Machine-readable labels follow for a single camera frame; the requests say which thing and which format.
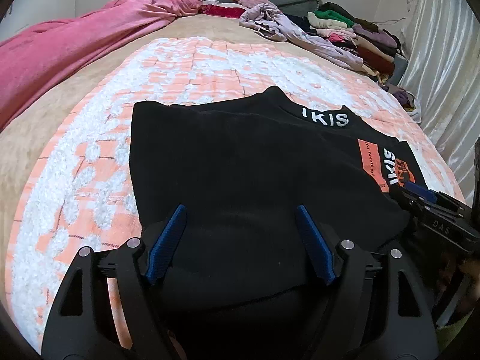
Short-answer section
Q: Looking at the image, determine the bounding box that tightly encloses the white wardrobe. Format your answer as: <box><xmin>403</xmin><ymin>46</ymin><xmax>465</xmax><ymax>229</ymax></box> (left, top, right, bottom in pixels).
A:
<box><xmin>0</xmin><ymin>0</ymin><xmax>76</xmax><ymax>41</ymax></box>

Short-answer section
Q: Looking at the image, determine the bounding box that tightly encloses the stack of folded clothes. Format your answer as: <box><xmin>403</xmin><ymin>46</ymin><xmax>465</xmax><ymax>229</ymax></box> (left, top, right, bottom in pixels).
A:
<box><xmin>288</xmin><ymin>2</ymin><xmax>408</xmax><ymax>85</ymax></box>

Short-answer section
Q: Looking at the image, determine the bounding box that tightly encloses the pink velvet duvet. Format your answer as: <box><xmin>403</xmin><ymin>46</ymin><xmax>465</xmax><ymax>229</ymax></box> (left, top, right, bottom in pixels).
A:
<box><xmin>1</xmin><ymin>0</ymin><xmax>203</xmax><ymax>128</ymax></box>

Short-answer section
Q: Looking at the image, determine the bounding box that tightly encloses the lilac crumpled garment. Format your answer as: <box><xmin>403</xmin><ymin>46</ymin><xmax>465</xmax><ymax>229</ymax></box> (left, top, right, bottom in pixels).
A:
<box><xmin>239</xmin><ymin>3</ymin><xmax>365</xmax><ymax>72</ymax></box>

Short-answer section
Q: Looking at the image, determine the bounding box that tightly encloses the bag with purple clothes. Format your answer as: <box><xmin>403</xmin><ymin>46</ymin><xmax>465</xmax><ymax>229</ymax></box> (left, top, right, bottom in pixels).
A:
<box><xmin>380</xmin><ymin>84</ymin><xmax>422</xmax><ymax>125</ymax></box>

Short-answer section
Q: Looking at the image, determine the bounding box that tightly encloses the beige bed sheet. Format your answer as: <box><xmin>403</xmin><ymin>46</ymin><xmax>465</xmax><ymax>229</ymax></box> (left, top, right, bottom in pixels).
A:
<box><xmin>1</xmin><ymin>15</ymin><xmax>308</xmax><ymax>266</ymax></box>

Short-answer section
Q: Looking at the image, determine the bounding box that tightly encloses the white satin curtain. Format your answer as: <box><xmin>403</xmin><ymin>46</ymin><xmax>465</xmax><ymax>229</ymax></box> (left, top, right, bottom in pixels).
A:
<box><xmin>401</xmin><ymin>0</ymin><xmax>479</xmax><ymax>202</ymax></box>

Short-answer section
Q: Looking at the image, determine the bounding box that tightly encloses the person's right hand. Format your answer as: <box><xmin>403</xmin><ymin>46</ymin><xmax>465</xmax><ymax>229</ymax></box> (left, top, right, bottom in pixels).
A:
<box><xmin>444</xmin><ymin>259</ymin><xmax>479</xmax><ymax>311</ymax></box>

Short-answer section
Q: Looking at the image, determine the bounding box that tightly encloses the black IKISS sweater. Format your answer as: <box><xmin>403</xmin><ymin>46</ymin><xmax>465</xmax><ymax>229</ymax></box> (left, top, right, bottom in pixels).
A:
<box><xmin>129</xmin><ymin>87</ymin><xmax>425</xmax><ymax>359</ymax></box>

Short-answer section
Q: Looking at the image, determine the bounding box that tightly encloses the green sleeve forearm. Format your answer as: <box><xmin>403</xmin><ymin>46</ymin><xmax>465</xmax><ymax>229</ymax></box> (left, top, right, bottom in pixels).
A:
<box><xmin>435</xmin><ymin>315</ymin><xmax>469</xmax><ymax>352</ymax></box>

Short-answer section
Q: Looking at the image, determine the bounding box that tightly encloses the orange white plush blanket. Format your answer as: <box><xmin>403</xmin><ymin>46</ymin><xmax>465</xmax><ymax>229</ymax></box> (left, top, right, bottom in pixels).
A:
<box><xmin>5</xmin><ymin>37</ymin><xmax>463</xmax><ymax>350</ymax></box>

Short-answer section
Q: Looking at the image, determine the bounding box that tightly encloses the red garment near headboard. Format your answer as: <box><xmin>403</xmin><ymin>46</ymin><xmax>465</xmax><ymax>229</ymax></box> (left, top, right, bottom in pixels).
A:
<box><xmin>199</xmin><ymin>0</ymin><xmax>246</xmax><ymax>19</ymax></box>

